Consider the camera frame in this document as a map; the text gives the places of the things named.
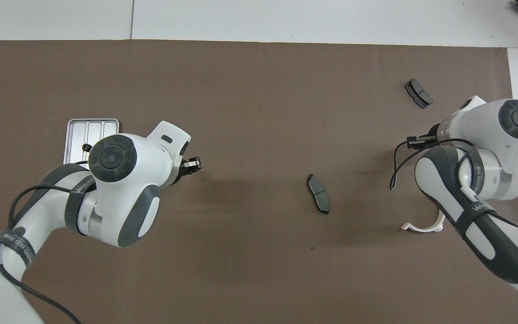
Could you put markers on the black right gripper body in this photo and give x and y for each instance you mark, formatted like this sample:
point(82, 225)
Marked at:
point(421, 142)

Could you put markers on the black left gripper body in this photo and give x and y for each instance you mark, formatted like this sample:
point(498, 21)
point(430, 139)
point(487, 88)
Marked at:
point(185, 168)

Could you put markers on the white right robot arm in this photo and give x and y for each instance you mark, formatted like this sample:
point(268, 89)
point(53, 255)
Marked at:
point(479, 126)

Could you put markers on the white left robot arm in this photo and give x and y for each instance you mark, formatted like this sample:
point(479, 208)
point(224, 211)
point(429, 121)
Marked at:
point(151, 157)

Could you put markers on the silver metal tray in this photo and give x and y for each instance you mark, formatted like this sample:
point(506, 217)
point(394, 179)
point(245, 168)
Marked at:
point(79, 135)

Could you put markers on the dark grey brake pad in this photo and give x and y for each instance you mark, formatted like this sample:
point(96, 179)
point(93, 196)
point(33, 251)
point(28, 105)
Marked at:
point(318, 193)
point(418, 93)

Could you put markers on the brown paper table mat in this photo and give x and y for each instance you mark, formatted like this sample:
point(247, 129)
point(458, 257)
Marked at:
point(250, 90)

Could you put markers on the white curved plastic bracket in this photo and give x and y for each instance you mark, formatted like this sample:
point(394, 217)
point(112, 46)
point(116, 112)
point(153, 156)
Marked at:
point(421, 228)

